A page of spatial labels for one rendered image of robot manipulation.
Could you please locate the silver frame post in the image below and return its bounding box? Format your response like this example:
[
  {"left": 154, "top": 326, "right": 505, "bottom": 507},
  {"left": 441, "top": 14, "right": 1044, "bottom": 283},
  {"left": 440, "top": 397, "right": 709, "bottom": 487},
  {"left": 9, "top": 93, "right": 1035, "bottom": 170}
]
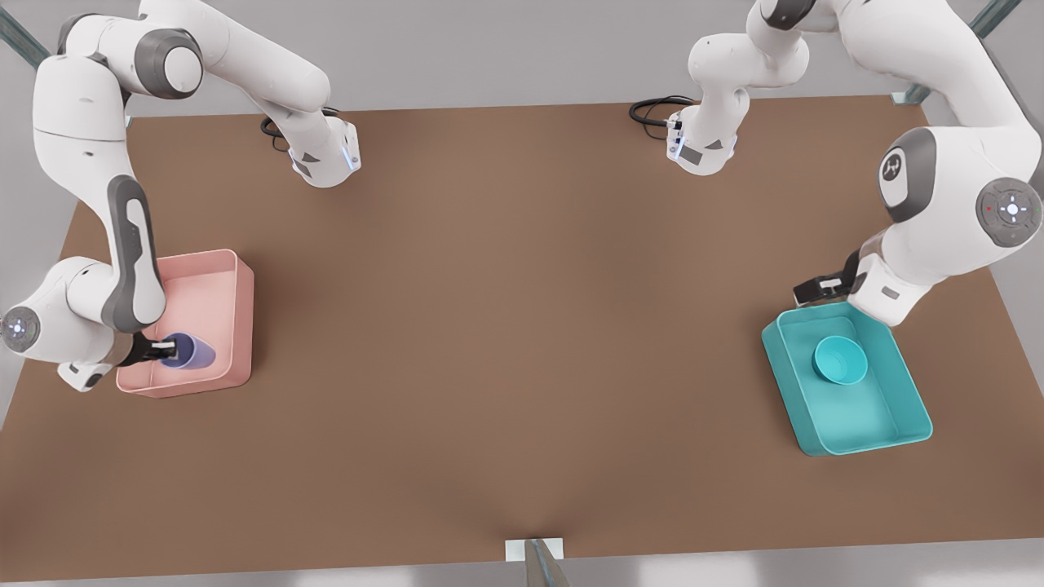
[
  {"left": 505, "top": 537, "right": 573, "bottom": 587},
  {"left": 891, "top": 0, "right": 1025, "bottom": 106},
  {"left": 0, "top": 7, "right": 51, "bottom": 71}
]

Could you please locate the teal bowl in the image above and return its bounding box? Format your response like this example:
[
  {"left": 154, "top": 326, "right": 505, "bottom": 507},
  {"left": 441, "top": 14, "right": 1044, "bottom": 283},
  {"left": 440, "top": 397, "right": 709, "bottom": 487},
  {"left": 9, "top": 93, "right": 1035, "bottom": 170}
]
[{"left": 812, "top": 335, "right": 869, "bottom": 386}]

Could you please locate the teal box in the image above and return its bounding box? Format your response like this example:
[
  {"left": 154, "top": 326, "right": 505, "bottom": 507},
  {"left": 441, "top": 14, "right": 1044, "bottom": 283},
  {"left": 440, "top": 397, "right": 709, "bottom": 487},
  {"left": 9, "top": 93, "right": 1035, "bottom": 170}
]
[{"left": 761, "top": 300, "right": 934, "bottom": 457}]

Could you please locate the purple cup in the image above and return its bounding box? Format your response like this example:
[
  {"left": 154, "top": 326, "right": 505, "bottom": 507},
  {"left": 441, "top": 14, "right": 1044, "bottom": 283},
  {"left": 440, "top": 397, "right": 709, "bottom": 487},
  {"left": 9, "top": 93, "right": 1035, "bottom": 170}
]
[{"left": 161, "top": 333, "right": 218, "bottom": 371}]

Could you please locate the black cable loop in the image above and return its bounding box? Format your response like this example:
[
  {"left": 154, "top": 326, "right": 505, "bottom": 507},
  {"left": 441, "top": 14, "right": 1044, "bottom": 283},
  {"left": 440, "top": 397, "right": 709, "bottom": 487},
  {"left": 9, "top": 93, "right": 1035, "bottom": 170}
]
[
  {"left": 629, "top": 95, "right": 697, "bottom": 141},
  {"left": 260, "top": 106, "right": 343, "bottom": 153}
]

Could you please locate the pink box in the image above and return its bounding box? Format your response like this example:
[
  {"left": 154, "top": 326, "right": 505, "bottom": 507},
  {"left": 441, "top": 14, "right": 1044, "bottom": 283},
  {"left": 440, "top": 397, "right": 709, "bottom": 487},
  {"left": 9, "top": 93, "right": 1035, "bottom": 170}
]
[{"left": 116, "top": 249, "right": 255, "bottom": 399}]

